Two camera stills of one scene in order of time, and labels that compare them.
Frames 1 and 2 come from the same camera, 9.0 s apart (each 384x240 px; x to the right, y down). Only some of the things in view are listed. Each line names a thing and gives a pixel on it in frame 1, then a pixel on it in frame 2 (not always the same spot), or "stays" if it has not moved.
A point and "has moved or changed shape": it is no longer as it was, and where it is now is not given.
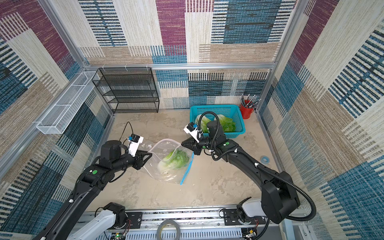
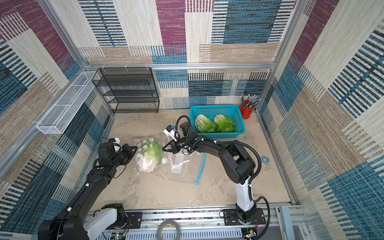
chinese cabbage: x=228 y=125 stays
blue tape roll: x=265 y=159 stays
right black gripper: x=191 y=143 → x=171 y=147
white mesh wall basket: x=64 y=109 stays
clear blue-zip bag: x=169 y=161 has moved or changed shape
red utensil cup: x=246 y=111 stays
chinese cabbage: x=203 y=123 stays
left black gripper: x=139 y=158 → x=127 y=149
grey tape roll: x=159 y=230 stays
